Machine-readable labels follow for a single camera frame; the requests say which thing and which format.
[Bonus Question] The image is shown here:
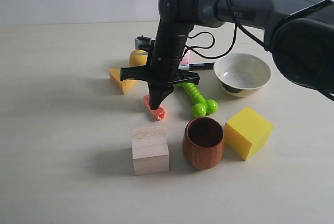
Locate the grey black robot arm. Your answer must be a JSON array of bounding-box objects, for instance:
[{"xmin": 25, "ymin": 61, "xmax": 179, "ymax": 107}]
[{"xmin": 120, "ymin": 0, "xmax": 333, "ymax": 109}]

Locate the green toy bone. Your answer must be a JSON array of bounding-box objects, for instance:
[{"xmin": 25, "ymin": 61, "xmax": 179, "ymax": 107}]
[{"xmin": 176, "ymin": 82, "xmax": 218, "ymax": 117}]

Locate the yellow lemon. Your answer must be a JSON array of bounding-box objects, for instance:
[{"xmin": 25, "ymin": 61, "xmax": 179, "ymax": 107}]
[{"xmin": 129, "ymin": 49, "xmax": 148, "ymax": 67}]

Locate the orange cheese wedge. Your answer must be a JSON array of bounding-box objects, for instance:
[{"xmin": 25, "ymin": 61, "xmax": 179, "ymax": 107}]
[{"xmin": 108, "ymin": 68, "xmax": 136, "ymax": 95}]

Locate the pink toy cake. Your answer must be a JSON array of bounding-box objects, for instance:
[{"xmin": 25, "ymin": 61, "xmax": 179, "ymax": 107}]
[{"xmin": 180, "ymin": 48, "xmax": 192, "ymax": 65}]

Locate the plain wooden cube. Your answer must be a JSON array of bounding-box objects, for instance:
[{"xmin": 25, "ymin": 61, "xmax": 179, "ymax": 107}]
[{"xmin": 131, "ymin": 126, "xmax": 169, "ymax": 176}]

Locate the black cable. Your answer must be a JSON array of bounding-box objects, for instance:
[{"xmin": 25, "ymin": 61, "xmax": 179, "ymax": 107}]
[{"xmin": 179, "ymin": 0, "xmax": 334, "ymax": 101}]

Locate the brown wooden cup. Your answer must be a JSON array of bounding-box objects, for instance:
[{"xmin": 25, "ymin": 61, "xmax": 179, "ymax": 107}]
[{"xmin": 182, "ymin": 116, "xmax": 225, "ymax": 170}]

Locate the black white marker pen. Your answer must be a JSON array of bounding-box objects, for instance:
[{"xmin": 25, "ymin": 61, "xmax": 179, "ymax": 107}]
[{"xmin": 178, "ymin": 62, "xmax": 214, "ymax": 71}]

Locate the white ceramic bowl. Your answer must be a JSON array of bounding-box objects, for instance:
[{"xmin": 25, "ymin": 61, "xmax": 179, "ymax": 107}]
[{"xmin": 213, "ymin": 53, "xmax": 272, "ymax": 98}]

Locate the yellow cube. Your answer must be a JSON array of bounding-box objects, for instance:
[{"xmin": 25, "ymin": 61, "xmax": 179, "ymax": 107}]
[{"xmin": 224, "ymin": 108, "xmax": 273, "ymax": 161}]

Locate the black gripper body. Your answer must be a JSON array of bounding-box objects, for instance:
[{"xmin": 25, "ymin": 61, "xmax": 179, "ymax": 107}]
[{"xmin": 120, "ymin": 20, "xmax": 200, "ymax": 88}]

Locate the pink piece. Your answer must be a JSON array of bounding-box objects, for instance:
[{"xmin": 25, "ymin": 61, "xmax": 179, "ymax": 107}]
[{"xmin": 143, "ymin": 95, "xmax": 167, "ymax": 121}]

